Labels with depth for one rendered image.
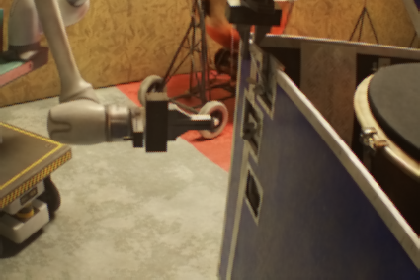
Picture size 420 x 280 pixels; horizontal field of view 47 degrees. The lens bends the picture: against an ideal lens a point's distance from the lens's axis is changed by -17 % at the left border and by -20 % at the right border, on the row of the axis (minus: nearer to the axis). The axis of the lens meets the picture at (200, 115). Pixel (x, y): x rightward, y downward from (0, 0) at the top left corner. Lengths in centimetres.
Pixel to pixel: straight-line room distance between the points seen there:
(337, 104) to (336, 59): 13
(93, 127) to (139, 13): 256
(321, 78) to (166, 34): 252
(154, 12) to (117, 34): 31
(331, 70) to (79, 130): 70
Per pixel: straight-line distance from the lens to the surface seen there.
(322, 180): 93
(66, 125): 129
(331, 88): 154
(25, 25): 205
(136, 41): 384
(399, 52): 166
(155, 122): 131
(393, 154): 86
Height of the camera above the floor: 130
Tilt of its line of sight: 22 degrees down
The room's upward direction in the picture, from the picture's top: 4 degrees clockwise
